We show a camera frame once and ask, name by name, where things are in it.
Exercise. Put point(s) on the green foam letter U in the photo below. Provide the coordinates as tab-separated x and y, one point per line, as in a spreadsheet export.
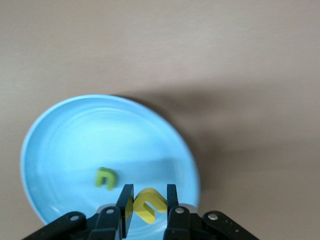
105	172

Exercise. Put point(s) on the yellow foam letter U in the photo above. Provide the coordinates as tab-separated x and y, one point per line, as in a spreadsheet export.
152	196

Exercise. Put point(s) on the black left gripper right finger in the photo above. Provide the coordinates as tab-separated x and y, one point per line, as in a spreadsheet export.
182	225

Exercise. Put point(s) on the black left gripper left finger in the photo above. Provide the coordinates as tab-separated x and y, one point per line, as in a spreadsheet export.
107	225

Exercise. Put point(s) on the blue plate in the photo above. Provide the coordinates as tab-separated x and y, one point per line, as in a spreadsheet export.
87	140

